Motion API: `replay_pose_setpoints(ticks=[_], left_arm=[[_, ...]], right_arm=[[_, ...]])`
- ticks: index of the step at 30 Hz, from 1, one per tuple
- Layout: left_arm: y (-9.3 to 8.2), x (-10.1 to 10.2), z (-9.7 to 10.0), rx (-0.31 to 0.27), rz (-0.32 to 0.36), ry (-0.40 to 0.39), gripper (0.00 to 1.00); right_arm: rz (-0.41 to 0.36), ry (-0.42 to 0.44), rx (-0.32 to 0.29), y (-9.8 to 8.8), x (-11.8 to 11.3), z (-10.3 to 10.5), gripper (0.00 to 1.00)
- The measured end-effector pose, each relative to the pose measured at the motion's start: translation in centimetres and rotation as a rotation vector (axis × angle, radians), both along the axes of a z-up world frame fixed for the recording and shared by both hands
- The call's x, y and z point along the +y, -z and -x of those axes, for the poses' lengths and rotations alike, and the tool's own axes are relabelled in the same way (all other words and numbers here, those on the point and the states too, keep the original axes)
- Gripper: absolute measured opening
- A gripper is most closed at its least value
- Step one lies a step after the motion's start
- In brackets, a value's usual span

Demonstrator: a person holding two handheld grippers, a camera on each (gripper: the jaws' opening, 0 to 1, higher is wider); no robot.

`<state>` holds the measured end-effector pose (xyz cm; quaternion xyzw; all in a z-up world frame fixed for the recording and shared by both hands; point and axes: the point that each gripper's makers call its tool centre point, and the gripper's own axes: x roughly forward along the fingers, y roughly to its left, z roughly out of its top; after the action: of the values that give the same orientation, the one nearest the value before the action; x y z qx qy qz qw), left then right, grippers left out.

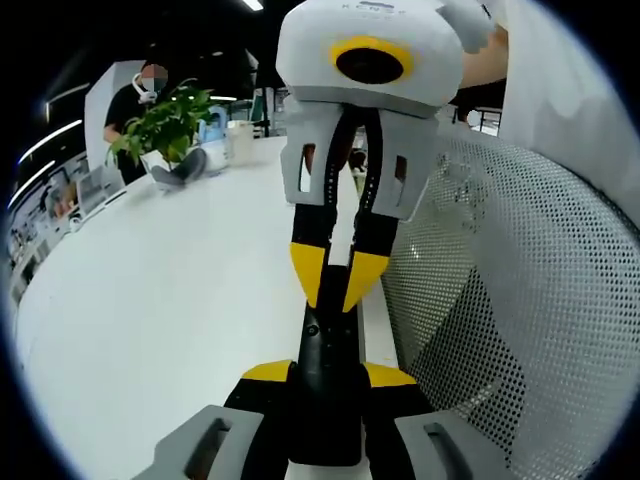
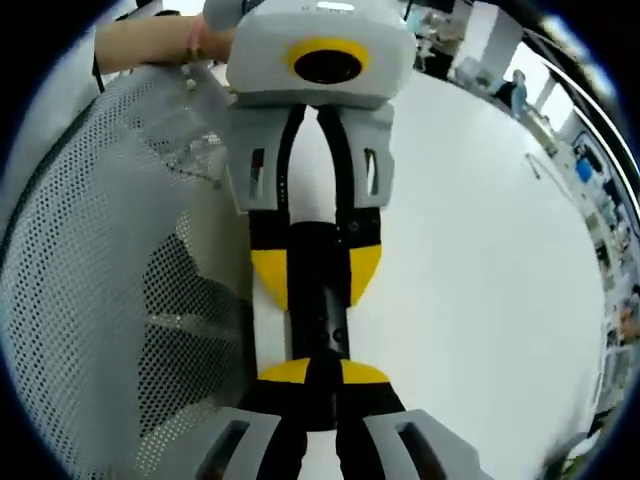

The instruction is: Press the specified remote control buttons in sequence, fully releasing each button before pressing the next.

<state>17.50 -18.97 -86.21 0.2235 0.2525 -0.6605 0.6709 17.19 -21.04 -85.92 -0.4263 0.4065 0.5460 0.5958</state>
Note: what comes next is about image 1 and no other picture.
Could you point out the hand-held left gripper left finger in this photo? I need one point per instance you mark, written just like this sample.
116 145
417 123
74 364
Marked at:
210 440

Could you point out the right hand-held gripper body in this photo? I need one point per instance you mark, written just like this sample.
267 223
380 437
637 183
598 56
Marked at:
310 55

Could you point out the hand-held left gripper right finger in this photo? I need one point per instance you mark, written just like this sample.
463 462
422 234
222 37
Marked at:
440 450

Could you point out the black remote control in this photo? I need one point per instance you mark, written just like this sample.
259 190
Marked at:
330 380

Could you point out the translucent white container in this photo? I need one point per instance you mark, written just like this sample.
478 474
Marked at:
242 145

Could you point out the dark grey headset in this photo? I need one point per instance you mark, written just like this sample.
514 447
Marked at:
190 165

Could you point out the green potted plant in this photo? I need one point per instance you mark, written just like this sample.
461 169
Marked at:
165 120

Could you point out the white mesh basket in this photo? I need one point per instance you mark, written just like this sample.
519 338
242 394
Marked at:
525 300

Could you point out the person's white shirt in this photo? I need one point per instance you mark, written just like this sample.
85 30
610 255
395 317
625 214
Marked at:
560 100

